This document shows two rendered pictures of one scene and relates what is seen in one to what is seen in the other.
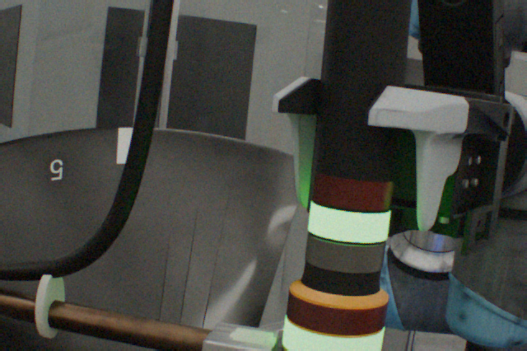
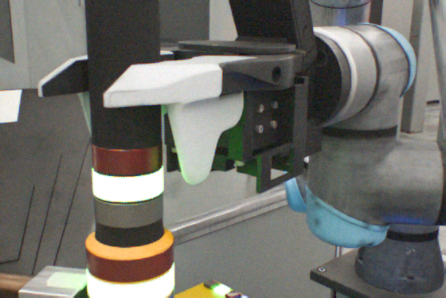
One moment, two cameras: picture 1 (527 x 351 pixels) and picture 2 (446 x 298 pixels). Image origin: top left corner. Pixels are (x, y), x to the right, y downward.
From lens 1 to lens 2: 0.11 m
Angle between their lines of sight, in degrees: 8
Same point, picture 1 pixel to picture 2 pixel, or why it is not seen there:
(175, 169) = (46, 123)
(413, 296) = not seen: hidden behind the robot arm
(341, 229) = (111, 191)
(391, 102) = (127, 83)
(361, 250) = (131, 209)
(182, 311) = (39, 249)
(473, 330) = (326, 234)
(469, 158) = (260, 107)
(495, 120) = (260, 78)
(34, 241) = not seen: outside the picture
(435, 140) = (186, 107)
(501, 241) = (343, 158)
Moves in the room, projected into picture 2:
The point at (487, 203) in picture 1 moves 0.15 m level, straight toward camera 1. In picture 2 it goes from (288, 141) to (189, 233)
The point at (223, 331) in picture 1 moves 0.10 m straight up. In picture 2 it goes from (44, 276) to (29, 89)
